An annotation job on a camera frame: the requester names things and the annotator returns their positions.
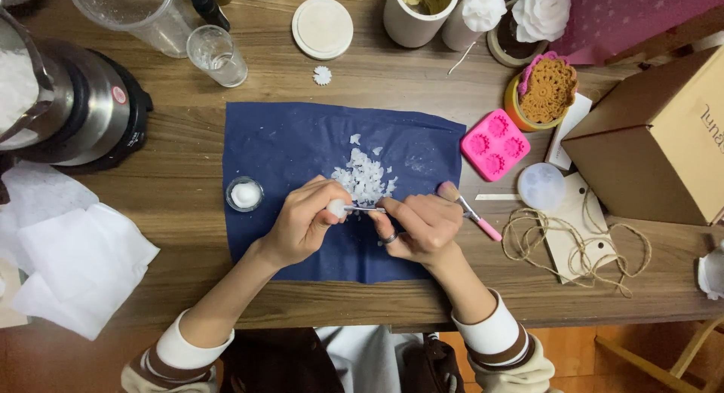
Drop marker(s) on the person's left hand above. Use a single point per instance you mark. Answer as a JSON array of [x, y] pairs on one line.
[[294, 226]]

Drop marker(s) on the person's right hand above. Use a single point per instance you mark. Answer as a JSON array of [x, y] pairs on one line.
[[433, 229]]

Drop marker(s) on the small white wax piece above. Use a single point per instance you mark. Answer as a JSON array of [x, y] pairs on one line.
[[337, 207]]

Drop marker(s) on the thin metal carving tool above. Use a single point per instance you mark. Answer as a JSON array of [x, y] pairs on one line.
[[366, 209]]

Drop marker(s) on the small glass jar white wax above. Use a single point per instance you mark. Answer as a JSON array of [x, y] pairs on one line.
[[244, 194]]

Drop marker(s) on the thin white strip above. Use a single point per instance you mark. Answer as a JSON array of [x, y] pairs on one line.
[[496, 197]]

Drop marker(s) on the dark blue paper sheet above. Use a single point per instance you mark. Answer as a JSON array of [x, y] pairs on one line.
[[283, 149]]

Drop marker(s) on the pile of white wax flakes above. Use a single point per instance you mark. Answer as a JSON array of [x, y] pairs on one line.
[[362, 178]]

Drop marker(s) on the pink silicone flower mold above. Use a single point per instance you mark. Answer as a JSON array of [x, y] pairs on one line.
[[495, 145]]

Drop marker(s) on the translucent round silicone mold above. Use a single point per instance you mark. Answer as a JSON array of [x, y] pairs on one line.
[[541, 186]]

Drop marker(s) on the person's right striped sleeve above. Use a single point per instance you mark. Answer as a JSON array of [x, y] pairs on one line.
[[503, 348]]

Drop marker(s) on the person's striped sleeve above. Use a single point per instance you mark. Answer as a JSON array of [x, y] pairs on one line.
[[175, 362], [503, 348]]

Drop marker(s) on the brown bag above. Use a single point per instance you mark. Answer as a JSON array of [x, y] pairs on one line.
[[430, 367]]

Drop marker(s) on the beige cardboard tag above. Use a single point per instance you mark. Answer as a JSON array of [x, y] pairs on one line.
[[574, 226]]

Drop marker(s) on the yellow round holder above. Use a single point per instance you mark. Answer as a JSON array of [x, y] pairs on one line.
[[516, 113]]

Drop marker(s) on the person's white trousers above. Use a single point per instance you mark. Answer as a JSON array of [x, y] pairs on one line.
[[367, 359]]

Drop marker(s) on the beige jute twine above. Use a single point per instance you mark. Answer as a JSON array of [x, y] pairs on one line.
[[582, 251]]

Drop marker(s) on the small white wax flower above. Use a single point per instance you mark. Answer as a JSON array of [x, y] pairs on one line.
[[322, 75]]

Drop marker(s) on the white paper card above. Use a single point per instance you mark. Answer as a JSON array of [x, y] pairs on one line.
[[568, 133]]

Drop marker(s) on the white candle wick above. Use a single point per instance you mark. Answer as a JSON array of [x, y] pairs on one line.
[[461, 58]]

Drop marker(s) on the person's left striped sleeve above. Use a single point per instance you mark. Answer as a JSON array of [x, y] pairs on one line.
[[175, 362]]

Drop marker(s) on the brown crochet coaster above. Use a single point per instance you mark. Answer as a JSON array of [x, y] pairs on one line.
[[548, 90]]

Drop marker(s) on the small clear drinking glass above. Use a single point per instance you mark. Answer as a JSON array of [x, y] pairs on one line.
[[218, 56]]

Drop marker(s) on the pink crochet coaster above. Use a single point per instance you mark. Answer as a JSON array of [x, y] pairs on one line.
[[531, 70]]

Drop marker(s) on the narrow white cylinder holder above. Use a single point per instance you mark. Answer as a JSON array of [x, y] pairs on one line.
[[457, 34]]

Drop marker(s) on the white round lid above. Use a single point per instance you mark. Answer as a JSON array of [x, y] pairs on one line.
[[322, 28]]

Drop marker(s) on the wide white cylinder jar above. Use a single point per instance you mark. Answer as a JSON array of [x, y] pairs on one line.
[[416, 17]]

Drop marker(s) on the white tissue paper sheets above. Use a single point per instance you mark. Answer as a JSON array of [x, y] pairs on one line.
[[73, 257]]

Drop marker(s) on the white ruffled flower candle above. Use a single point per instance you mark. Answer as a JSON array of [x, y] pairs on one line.
[[483, 7]]

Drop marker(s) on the dark dropper bottle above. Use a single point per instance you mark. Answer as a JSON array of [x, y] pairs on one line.
[[209, 9]]

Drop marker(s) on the brown cardboard box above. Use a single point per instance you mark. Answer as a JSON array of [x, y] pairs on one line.
[[656, 138]]

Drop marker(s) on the steel melting pot black base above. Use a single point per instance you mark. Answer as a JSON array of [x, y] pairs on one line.
[[85, 104]]

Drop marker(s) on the white rose candle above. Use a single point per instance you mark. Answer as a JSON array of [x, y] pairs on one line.
[[542, 12]]

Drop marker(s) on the large clear plastic cup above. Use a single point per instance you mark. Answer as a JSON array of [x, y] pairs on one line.
[[138, 17]]

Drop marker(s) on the wooden chair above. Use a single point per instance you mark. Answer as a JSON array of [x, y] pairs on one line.
[[667, 356]]

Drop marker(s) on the crumpled white paper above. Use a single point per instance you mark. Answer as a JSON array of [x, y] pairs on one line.
[[711, 271]]

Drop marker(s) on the pink star print paper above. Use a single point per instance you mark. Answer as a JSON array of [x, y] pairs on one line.
[[633, 14]]

